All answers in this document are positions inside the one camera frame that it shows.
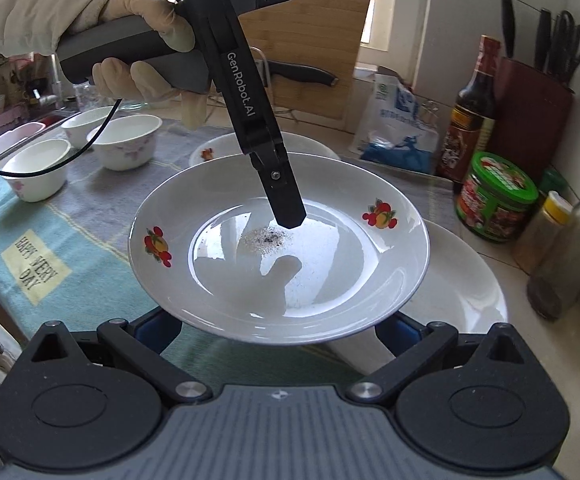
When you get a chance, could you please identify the white blue salt bag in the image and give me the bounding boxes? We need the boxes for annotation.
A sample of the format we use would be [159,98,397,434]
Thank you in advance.
[348,66,443,175]

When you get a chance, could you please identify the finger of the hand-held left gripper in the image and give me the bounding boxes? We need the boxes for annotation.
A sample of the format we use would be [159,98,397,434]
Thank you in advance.
[249,141,307,229]

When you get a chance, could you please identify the grey blue checked cloth mat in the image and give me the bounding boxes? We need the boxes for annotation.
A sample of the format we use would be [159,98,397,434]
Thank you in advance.
[0,119,463,391]

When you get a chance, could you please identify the dark soy sauce bottle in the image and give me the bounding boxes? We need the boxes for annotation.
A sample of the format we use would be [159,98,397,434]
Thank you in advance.
[437,35,501,195]

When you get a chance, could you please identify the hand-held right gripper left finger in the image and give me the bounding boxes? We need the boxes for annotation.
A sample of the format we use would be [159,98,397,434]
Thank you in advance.
[30,306,214,407]

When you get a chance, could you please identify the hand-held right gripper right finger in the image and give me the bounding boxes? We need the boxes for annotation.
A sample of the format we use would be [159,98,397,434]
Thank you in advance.
[347,311,528,406]

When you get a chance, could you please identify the yellow-cap spice jar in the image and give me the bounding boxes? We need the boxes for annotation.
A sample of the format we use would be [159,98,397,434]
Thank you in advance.
[514,190,574,275]

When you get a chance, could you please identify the white floral bowl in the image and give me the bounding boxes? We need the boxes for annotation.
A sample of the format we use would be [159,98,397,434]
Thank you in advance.
[61,106,116,150]
[1,138,72,203]
[86,114,163,172]

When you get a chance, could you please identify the black-handled cleaver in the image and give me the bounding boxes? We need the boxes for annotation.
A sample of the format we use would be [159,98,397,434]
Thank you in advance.
[260,59,341,87]

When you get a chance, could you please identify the black scissors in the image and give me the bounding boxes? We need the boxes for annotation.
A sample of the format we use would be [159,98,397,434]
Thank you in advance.
[552,10,580,86]

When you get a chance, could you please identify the glass pepper bottle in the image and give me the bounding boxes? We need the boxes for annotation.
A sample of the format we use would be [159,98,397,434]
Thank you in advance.
[526,175,580,321]

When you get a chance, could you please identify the green-lid sauce jar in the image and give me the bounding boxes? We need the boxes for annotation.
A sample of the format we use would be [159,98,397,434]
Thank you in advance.
[456,151,540,243]

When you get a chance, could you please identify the plain white plate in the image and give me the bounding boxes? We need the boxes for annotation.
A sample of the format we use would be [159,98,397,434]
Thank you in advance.
[327,220,509,376]

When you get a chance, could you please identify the dark red knife block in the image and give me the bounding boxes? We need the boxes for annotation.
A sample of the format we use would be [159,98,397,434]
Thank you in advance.
[490,56,575,186]

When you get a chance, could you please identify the pink rimmed bowl far left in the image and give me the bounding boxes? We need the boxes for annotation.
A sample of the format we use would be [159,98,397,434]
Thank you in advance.
[0,121,47,163]

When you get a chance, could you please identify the white fruit-print plate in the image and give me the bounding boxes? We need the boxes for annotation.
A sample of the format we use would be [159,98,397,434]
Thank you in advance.
[188,131,343,171]
[128,151,431,346]

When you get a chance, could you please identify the black cable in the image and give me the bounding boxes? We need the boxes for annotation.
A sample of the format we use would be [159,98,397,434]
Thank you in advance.
[0,96,123,179]

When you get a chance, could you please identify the metal wire rack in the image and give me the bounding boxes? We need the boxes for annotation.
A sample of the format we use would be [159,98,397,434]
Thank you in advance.
[250,46,273,89]

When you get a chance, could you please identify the black-handled knife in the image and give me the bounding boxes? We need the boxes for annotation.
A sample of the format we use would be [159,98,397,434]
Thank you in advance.
[534,8,553,68]

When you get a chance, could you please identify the person's left hand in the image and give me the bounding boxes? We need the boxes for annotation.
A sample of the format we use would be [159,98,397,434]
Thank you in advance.
[92,0,211,132]

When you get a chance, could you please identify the wooden cutting board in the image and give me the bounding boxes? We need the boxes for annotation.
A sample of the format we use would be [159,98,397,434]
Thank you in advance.
[237,0,373,121]

